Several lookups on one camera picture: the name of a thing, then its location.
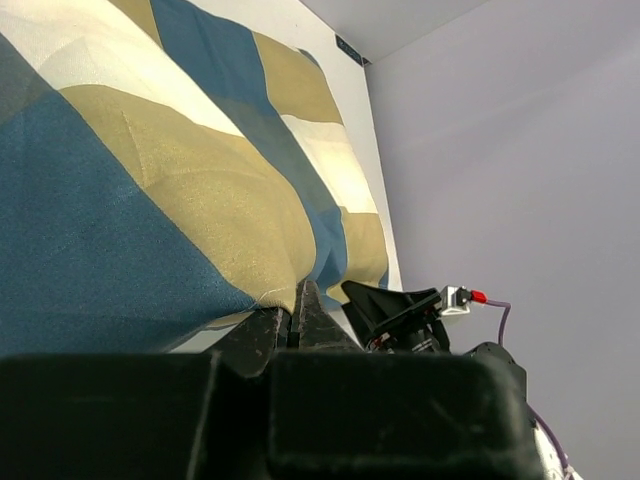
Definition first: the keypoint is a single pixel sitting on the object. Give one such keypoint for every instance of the checkered blue beige pillowcase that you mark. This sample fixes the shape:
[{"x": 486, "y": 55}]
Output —
[{"x": 165, "y": 164}]

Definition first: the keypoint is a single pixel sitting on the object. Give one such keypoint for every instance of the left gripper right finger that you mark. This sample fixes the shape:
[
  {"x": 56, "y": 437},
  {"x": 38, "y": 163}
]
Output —
[{"x": 312, "y": 327}]

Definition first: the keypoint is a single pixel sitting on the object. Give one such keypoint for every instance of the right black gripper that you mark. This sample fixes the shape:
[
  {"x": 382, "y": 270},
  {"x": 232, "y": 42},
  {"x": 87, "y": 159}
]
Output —
[{"x": 394, "y": 322}]

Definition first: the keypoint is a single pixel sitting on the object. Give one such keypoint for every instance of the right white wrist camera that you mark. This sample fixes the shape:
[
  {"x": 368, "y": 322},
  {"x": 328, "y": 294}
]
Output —
[{"x": 456, "y": 300}]

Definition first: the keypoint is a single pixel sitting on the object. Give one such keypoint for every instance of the right blue corner label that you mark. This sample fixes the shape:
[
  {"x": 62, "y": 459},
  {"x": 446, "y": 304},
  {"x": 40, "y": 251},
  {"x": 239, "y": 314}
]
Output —
[{"x": 350, "y": 51}]

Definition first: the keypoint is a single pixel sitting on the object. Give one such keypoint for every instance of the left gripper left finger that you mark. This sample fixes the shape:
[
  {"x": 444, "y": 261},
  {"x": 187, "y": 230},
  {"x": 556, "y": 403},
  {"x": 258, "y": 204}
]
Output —
[{"x": 247, "y": 349}]

